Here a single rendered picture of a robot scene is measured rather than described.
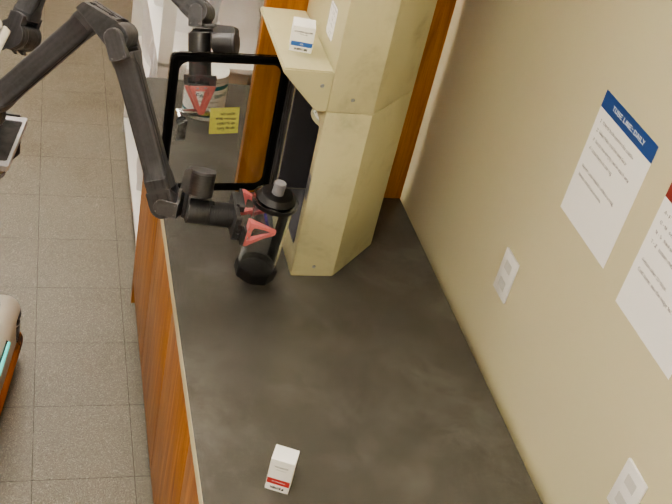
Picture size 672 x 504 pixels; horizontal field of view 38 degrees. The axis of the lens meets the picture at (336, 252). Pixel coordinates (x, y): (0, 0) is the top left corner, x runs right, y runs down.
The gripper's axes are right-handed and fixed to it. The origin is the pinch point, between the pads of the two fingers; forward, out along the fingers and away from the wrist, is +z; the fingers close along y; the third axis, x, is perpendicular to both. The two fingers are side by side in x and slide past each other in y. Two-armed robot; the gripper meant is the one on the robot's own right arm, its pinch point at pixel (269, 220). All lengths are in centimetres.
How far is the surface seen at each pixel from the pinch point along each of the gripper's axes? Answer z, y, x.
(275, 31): -4.3, 24.2, -35.7
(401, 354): 33.2, -24.3, 16.6
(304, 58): 0.2, 11.6, -36.5
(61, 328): -33, 85, 121
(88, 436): -24, 34, 118
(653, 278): 50, -63, -43
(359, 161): 18.7, 5.6, -15.9
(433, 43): 43, 43, -32
